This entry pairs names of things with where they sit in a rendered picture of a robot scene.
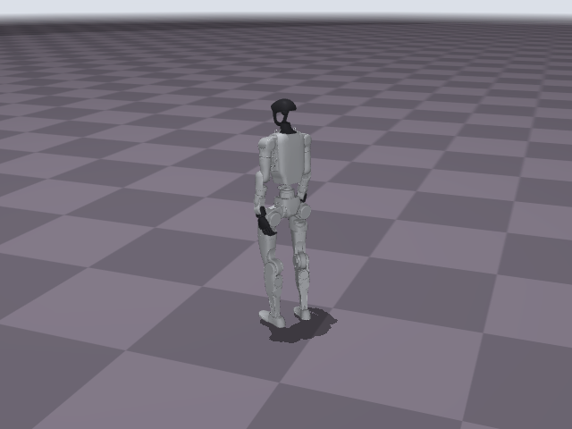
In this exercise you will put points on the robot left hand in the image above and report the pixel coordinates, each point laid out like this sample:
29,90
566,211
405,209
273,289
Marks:
263,224

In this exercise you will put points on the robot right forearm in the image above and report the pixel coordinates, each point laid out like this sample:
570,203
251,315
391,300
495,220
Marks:
303,185

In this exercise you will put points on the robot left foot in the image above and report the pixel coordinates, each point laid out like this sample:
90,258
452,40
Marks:
277,321

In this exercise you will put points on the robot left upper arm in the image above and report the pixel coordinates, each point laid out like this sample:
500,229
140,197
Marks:
266,146

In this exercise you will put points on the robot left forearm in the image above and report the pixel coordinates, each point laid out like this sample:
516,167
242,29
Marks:
261,189

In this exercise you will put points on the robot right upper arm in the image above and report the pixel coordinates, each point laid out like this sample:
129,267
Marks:
308,141

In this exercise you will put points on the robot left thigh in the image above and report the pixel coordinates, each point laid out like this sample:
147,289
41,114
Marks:
267,243

